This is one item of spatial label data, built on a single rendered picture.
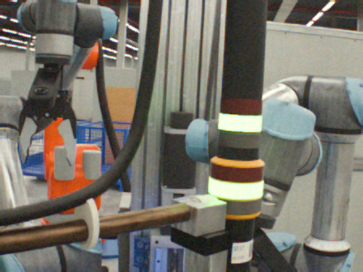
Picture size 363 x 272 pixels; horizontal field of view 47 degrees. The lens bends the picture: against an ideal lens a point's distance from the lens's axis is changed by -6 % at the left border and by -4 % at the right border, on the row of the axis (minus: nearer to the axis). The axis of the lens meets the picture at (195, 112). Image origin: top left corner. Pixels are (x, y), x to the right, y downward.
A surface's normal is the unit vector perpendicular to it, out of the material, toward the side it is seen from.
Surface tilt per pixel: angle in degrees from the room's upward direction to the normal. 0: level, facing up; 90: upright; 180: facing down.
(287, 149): 89
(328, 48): 91
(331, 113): 90
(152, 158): 90
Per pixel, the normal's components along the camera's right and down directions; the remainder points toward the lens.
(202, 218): 0.68, 0.07
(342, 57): 0.14, 0.07
